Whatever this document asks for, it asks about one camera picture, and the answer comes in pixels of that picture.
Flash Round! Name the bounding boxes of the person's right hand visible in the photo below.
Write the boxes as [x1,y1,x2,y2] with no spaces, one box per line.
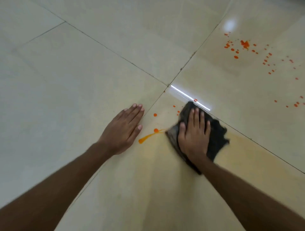
[177,107,212,160]

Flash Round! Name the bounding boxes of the person's left hand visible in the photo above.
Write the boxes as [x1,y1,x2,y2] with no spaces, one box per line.
[97,103,145,157]

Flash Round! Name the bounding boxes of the dark plaid cleaning cloth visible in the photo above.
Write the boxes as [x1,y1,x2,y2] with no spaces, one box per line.
[165,101,230,175]

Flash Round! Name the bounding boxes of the orange liquid spill drops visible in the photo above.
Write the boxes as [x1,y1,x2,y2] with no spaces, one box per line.
[138,31,305,145]

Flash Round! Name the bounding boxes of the person's left forearm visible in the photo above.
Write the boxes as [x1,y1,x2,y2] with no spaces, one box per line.
[0,141,113,231]

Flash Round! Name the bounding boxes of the person's right forearm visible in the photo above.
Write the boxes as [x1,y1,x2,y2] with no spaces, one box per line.
[187,154,305,231]

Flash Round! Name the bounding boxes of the beige tiled floor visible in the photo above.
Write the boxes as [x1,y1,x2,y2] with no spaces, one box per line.
[0,0,305,231]

